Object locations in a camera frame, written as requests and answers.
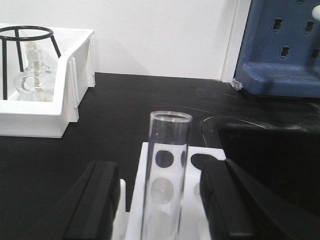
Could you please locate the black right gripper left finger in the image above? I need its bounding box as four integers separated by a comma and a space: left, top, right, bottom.
34, 161, 120, 240

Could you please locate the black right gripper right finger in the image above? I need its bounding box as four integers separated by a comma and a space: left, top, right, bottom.
200, 159, 320, 240

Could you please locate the clear glass test tube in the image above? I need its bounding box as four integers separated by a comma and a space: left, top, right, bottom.
140, 111, 193, 240

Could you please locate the white test tube rack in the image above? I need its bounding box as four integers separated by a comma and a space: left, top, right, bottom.
111, 142, 226, 240

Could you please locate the blue-grey pegboard drying rack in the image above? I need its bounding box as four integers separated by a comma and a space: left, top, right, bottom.
235, 0, 320, 98

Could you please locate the black lab sink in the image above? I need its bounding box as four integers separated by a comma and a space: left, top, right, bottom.
201, 117, 320, 218

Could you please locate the right white storage bin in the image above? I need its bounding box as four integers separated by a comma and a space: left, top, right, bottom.
0, 24, 95, 138

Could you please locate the glass alcohol lamp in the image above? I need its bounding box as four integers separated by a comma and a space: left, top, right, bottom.
13, 41, 56, 102

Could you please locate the black metal tripod stand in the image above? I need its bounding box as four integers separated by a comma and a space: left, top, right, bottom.
0, 25, 62, 101

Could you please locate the white lab faucet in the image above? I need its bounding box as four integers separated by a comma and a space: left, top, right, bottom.
311, 5, 320, 21

